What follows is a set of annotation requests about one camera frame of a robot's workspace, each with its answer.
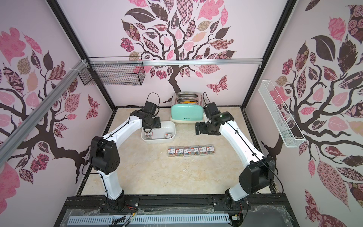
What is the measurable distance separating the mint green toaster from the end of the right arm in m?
0.29

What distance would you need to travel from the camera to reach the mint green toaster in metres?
1.01

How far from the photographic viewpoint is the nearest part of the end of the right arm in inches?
22.0
